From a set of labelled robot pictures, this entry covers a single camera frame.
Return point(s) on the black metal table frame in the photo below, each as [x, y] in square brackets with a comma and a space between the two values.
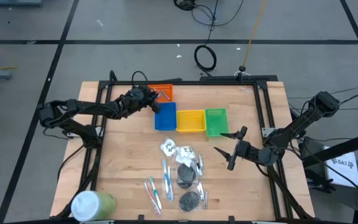
[182, 82]

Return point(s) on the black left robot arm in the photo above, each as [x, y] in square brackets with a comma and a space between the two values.
[82, 107]

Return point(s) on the orange plastic basket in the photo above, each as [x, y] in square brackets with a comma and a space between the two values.
[167, 87]

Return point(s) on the green plastic basket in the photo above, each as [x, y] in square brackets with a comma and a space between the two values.
[217, 122]

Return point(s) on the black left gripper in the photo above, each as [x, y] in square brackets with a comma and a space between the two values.
[135, 99]

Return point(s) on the blue plastic basket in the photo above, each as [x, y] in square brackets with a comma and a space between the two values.
[165, 116]

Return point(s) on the teal toothbrush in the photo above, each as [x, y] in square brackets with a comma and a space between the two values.
[155, 191]

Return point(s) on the white shower cap bag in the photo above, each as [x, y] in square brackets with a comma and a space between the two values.
[185, 161]
[186, 151]
[168, 147]

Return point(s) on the green canister with white lid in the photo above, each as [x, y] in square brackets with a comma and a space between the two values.
[92, 206]

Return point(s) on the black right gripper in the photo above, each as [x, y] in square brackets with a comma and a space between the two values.
[244, 151]

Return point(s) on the nail clipper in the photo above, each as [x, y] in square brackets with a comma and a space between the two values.
[164, 95]
[205, 200]
[200, 190]
[198, 170]

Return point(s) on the black metal beam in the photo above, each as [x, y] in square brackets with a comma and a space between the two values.
[337, 149]

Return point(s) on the silver mounting plate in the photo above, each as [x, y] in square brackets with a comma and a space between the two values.
[267, 131]
[71, 134]

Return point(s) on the black table clamp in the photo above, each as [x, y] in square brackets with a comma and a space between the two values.
[140, 218]
[231, 219]

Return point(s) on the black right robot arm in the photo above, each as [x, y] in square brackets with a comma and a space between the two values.
[303, 119]

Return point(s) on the yellow plastic basket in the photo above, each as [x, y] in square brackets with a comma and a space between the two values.
[191, 120]

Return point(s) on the white printed box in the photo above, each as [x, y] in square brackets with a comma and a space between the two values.
[342, 166]

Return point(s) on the metal cutlery pieces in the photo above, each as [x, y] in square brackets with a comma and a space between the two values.
[200, 161]

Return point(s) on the red toothbrush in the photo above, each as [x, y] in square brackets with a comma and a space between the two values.
[151, 197]

